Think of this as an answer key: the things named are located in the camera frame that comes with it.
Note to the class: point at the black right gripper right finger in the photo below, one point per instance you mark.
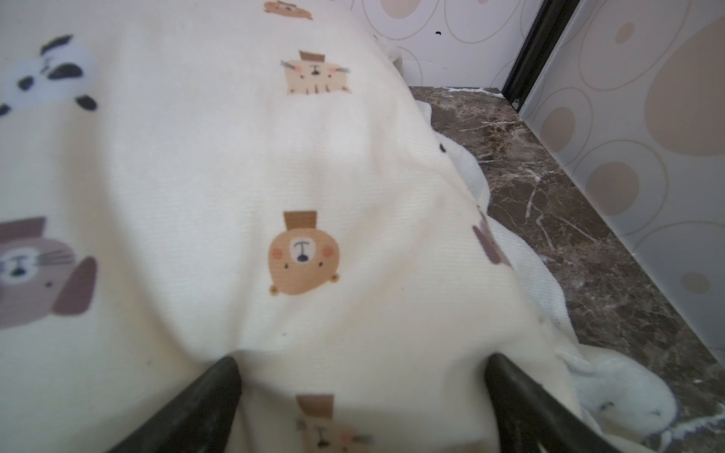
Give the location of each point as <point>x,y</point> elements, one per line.
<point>530,419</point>

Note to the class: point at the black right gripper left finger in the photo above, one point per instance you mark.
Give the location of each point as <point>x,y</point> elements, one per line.
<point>199,419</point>

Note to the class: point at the cream animal print pillow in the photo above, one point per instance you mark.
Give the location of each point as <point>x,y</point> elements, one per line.
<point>185,181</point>

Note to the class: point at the black vertical frame post right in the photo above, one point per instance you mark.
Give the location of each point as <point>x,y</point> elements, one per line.
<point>549,25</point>

